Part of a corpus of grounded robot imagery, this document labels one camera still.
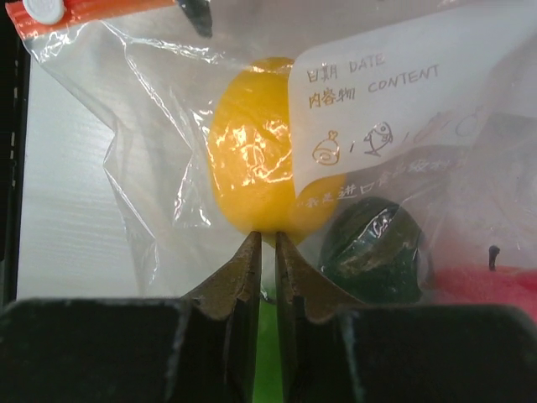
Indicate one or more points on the clear zip top bag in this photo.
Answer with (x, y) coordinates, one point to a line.
(428, 104)

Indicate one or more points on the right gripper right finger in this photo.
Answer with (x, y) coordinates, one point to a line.
(335, 349)

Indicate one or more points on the fake red fruit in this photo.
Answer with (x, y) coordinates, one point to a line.
(488, 284)

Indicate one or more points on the fake green fruit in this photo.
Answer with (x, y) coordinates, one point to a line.
(267, 382)

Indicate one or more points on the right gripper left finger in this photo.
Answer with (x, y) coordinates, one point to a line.
(200, 347)

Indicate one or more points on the fake dark green avocado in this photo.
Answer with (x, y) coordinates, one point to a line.
(376, 252)

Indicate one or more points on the fake yellow lemon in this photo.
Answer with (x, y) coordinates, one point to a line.
(250, 159)

